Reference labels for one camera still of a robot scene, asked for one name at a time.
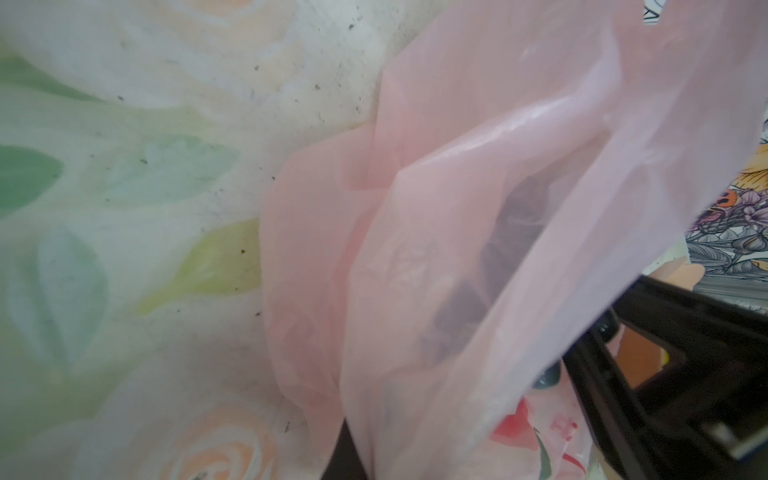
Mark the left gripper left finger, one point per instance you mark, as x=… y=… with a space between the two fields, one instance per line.
x=345 y=463

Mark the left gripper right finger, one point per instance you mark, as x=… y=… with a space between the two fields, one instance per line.
x=704 y=415

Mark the pink plastic bag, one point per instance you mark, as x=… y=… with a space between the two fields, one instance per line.
x=529 y=159

